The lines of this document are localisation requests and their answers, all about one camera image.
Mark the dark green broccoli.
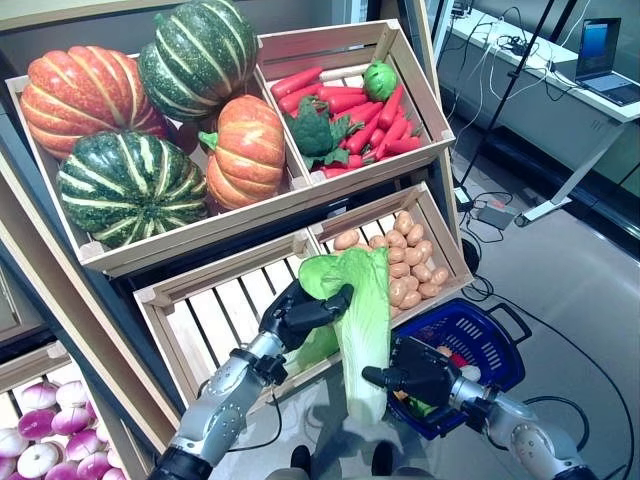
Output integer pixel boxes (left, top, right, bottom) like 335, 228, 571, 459
283, 95, 366, 171

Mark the silver left robot leg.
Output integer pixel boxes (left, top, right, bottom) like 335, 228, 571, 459
269, 443, 314, 480

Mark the white desk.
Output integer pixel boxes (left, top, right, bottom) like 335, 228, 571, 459
434, 9, 640, 226

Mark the round green lettuce head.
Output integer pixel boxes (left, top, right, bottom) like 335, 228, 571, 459
362, 59, 399, 101

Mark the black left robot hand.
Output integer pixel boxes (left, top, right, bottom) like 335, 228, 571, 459
257, 279, 355, 354

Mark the light wooden slatted crate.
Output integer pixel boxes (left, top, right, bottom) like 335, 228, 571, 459
0, 259, 56, 346
255, 18, 456, 187
4, 52, 314, 274
307, 180, 475, 321
0, 339, 166, 480
133, 228, 346, 409

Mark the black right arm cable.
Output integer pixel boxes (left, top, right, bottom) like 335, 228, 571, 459
524, 394, 591, 451

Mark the grey electronics box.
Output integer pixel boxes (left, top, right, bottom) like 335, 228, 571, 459
477, 199, 519, 230

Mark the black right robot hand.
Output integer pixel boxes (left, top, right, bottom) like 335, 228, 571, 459
362, 335, 464, 416

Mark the red orange carrot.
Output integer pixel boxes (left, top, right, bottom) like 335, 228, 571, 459
319, 154, 364, 180
277, 82, 324, 117
344, 99, 384, 126
377, 83, 405, 132
269, 65, 325, 100
344, 115, 384, 155
374, 114, 410, 160
384, 135, 424, 155
327, 92, 370, 119
317, 85, 366, 101

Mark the large orange striped pumpkin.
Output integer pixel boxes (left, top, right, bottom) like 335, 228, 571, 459
18, 44, 169, 160

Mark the black tripod stand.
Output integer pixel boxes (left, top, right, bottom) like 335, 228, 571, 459
457, 0, 551, 189

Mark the blue plastic shopping basket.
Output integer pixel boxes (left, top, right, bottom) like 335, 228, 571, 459
384, 298, 532, 441

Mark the round black stand base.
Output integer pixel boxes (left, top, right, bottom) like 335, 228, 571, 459
462, 238, 484, 274

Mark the open grey laptop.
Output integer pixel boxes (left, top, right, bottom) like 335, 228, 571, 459
573, 17, 640, 107

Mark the green striped pumpkin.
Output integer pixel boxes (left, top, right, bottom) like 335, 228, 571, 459
137, 0, 260, 122
56, 130, 210, 250

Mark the small orange striped pumpkin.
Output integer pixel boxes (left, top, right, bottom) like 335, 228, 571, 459
198, 94, 287, 210

